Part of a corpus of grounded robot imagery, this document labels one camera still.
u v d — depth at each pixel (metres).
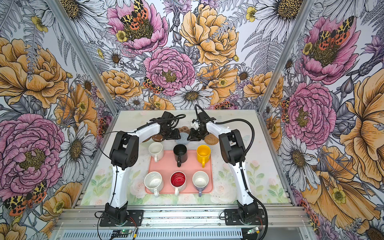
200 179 0.85
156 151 0.93
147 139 0.70
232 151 0.62
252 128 0.60
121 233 0.71
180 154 0.92
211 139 1.05
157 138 1.01
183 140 1.03
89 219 0.76
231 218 0.74
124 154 0.59
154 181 0.85
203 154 0.96
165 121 0.84
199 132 0.92
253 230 0.72
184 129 1.11
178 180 0.85
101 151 1.04
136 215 0.76
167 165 0.92
